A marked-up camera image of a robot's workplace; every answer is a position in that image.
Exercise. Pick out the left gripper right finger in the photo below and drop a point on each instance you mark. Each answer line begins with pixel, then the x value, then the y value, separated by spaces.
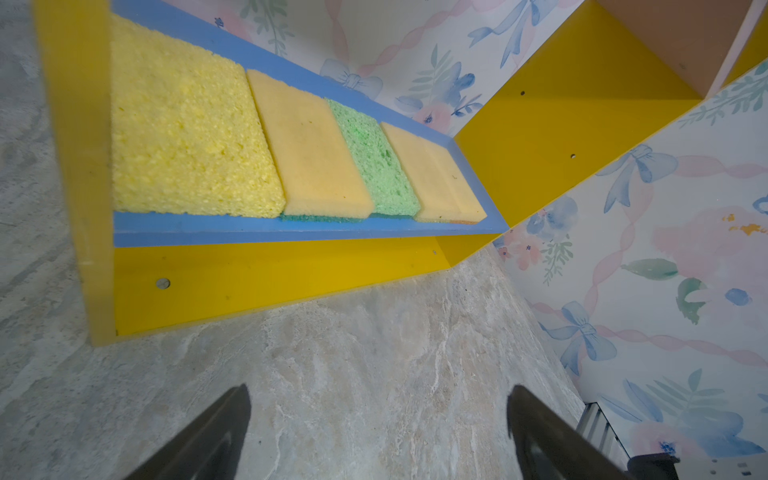
pixel 547 447

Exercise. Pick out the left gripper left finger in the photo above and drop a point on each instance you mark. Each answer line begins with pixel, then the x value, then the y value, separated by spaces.
pixel 209 447

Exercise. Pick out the small yellow sponge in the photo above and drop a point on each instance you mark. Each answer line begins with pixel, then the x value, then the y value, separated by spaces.
pixel 465 209

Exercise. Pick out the pale yellow sponge underneath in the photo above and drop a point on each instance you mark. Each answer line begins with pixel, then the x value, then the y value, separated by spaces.
pixel 425 177

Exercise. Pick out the yellow sponge with green back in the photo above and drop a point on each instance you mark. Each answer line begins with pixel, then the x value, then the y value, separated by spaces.
pixel 317 171

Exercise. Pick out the yellow pink blue toy shelf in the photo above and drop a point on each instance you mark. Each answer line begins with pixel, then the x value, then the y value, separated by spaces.
pixel 529 97

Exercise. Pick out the bright yellow cellulose sponge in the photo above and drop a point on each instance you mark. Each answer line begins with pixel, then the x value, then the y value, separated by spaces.
pixel 186 137

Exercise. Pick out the aluminium mounting rail frame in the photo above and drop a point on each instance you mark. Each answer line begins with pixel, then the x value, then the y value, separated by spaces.
pixel 595 428

